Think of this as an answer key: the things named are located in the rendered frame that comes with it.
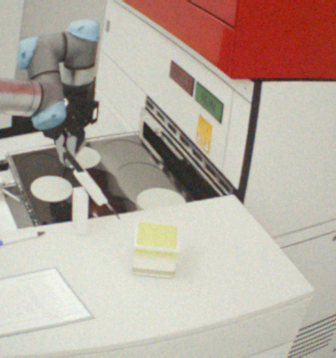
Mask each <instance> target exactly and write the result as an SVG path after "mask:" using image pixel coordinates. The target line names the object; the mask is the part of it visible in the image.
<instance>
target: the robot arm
mask: <svg viewBox="0 0 336 358"><path fill-rule="evenodd" d="M100 32H101V30H100V25H99V22H97V21H93V20H80V21H72V23H70V24H69V26H68V29H67V32H62V33H58V34H47V35H42V36H38V35H37V36H35V37H31V38H27V39H25V40H22V41H21V42H20V43H19V46H18V50H17V57H16V58H17V65H18V66H17V67H18V68H19V70H26V69H27V72H28V73H27V75H28V80H24V79H23V80H20V79H18V78H17V79H13V78H10V79H9V78H2V77H0V114H1V115H12V116H16V115H18V116H24V117H27V116H28V117H32V121H33V122H34V127H35V128H37V129H38V130H41V132H42V133H43V135H44V136H45V137H47V138H50V139H51V140H53V142H54V144H55V146H56V147H57V153H58V154H59V156H60V158H61V160H62V162H63V166H64V167H67V168H68V167H70V166H71V164H70V163H69V162H68V160H67V158H66V157H65V155H64V154H63V151H62V147H65V148H66V149H68V150H69V151H70V153H71V154H72V155H73V156H74V157H75V158H77V155H78V153H79V152H80V151H81V150H82V149H83V148H84V147H85V146H86V140H85V135H86V132H85V130H84V128H85V127H86V126H88V125H89V124H90V121H91V125H93V124H94V123H96V122H97V118H98V117H99V101H96V100H93V99H94V88H95V82H96V76H94V70H95V69H96V63H95V62H96V56H97V47H98V44H99V40H100V38H99V37H100ZM59 62H63V75H62V79H61V72H60V68H59V67H60V65H59ZM62 81H63V82H62ZM63 90H65V91H67V92H66V93H65V94H63ZM96 108H97V116H96V118H94V110H95V109H96ZM91 112H92V113H91ZM69 132H70V134H69Z"/></svg>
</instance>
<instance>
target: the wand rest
mask: <svg viewBox="0 0 336 358"><path fill-rule="evenodd" d="M79 165H80V166H81V164H79ZM81 168H82V166H81ZM82 169H83V168H82ZM83 170H84V169H83ZM74 174H75V176H76V177H77V179H78V181H79V182H80V183H81V184H82V185H83V186H84V187H85V189H86V191H87V192H88V193H89V194H90V196H91V197H92V198H93V199H94V201H95V202H96V203H98V204H99V205H101V204H102V203H106V202H107V199H106V198H105V197H104V195H103V194H102V193H101V190H100V189H99V187H98V186H97V185H96V184H95V183H94V181H93V180H92V179H90V177H89V176H88V175H87V173H86V171H85V170H84V172H80V173H77V171H76V170H75V172H74ZM83 186H81V187H75V188H74V192H73V215H72V218H73V228H74V230H75V231H76V233H77V235H86V234H87V226H88V209H89V207H88V195H87V193H86V192H85V189H84V187H83Z"/></svg>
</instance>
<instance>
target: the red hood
mask: <svg viewBox="0 0 336 358"><path fill-rule="evenodd" d="M121 1H122V2H124V3H125V4H127V5H128V6H130V7H133V9H134V10H137V11H138V12H140V13H142V14H143V15H144V16H145V17H147V18H149V19H150V20H151V21H154V22H155V23H157V24H158V25H159V26H160V27H162V28H163V29H164V30H165V31H168V32H169V33H170V34H172V35H174V36H175V37H176V38H177V39H178V40H181V41H182V42H183V43H184V44H186V45H187V46H189V47H190V48H192V49H193V50H194V51H195V52H197V53H199V54H200V55H201V56H203V57H204V58H205V59H206V60H207V61H209V62H210V63H211V64H213V65H214V66H215V67H216V68H217V69H219V70H220V71H221V72H222V73H223V74H225V75H227V76H228V77H229V78H230V79H239V80H241V79H250V78H251V79H257V78H262V79H266V78H272V79H275V78H282V79H284V78H290V79H291V78H298V79H300V78H305V79H308V78H312V79H316V78H319V79H324V78H326V79H331V78H332V79H336V0H121Z"/></svg>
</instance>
